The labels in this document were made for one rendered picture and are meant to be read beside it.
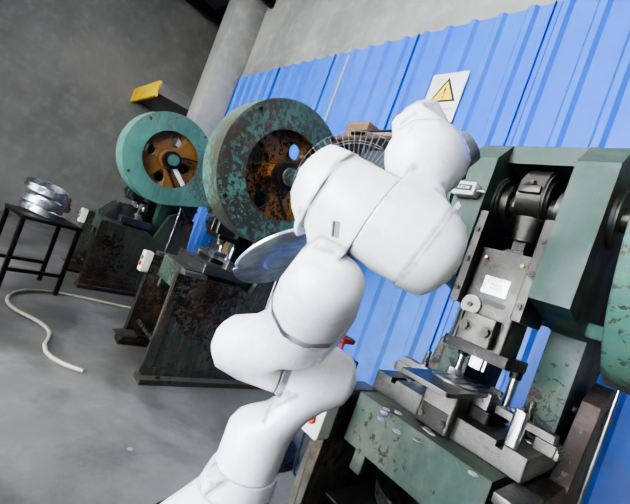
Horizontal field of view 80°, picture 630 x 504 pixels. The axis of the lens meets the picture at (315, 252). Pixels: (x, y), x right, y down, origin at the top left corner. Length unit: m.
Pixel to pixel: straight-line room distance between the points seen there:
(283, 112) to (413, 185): 1.73
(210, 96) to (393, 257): 5.63
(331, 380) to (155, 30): 7.26
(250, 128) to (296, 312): 1.66
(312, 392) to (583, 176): 0.86
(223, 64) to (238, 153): 4.19
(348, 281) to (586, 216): 0.81
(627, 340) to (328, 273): 0.64
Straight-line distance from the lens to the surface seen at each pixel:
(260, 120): 2.06
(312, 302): 0.41
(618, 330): 0.90
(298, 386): 0.63
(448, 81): 3.26
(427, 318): 2.61
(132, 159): 3.58
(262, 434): 0.66
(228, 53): 6.19
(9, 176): 7.05
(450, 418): 1.10
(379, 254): 0.41
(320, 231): 0.43
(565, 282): 1.09
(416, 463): 1.09
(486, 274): 1.19
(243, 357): 0.60
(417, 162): 0.46
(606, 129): 2.64
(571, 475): 1.43
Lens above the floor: 0.97
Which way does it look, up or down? level
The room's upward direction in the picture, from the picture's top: 20 degrees clockwise
